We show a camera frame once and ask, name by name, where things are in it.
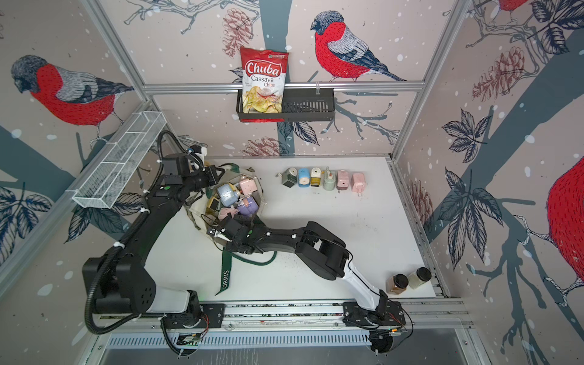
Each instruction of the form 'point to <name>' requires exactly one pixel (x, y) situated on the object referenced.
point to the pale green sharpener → (329, 182)
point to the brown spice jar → (396, 284)
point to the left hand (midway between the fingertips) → (227, 165)
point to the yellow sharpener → (315, 177)
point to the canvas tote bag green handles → (238, 193)
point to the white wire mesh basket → (103, 185)
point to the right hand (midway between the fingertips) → (235, 227)
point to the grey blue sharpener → (228, 197)
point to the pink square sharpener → (358, 182)
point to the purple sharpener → (251, 210)
